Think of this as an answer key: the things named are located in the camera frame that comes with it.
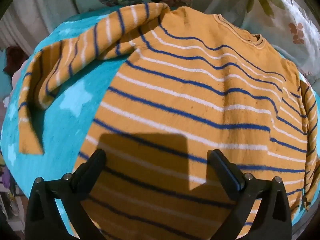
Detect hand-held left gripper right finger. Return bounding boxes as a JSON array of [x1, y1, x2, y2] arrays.
[[208, 149, 293, 240]]

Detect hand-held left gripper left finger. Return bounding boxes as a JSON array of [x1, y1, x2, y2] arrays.
[[25, 149, 108, 240]]

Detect orange striped sweater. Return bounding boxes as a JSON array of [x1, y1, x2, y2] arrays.
[[18, 2, 320, 240]]

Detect turquoise star blanket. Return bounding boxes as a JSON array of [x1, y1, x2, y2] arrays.
[[0, 7, 310, 233]]

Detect white curtain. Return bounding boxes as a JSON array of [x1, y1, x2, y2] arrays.
[[0, 0, 87, 55]]

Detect white floral pillow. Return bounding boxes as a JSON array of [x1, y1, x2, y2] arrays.
[[239, 0, 320, 78]]

